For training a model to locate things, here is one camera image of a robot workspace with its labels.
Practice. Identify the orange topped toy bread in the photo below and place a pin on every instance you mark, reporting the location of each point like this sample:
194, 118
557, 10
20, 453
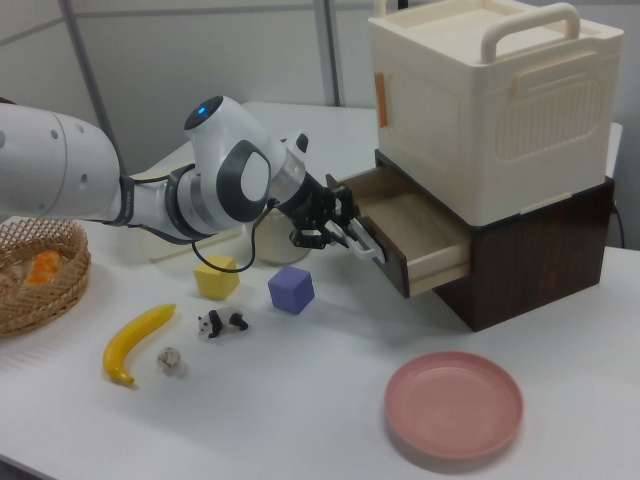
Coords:
44, 267

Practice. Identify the purple foam cube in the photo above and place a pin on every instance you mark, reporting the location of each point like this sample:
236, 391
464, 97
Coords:
290, 292

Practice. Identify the beige lidded mini trash bin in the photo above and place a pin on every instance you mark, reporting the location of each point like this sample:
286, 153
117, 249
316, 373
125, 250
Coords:
277, 247

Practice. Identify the cream plastic storage box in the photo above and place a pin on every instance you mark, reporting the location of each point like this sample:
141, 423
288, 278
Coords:
450, 115

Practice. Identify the yellow toy banana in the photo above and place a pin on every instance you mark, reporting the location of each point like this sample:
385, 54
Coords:
132, 335

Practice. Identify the panda figurine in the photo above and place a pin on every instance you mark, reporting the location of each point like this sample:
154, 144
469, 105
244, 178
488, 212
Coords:
220, 322

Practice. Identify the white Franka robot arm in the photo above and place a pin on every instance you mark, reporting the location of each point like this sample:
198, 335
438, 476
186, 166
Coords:
100, 170

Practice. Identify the woven wicker basket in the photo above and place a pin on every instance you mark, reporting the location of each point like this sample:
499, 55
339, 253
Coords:
55, 295

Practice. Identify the small white garlic toy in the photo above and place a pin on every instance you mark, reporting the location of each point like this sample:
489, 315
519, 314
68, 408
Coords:
169, 361

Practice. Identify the yellow foam cube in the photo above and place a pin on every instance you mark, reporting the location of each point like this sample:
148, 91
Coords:
215, 277

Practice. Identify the pink plastic plate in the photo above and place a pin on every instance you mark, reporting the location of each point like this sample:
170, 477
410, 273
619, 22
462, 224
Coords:
452, 405

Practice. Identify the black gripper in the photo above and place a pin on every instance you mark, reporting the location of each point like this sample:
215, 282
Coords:
310, 210

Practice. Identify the dark brown drawer cabinet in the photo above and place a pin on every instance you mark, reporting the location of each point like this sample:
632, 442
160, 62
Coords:
540, 255

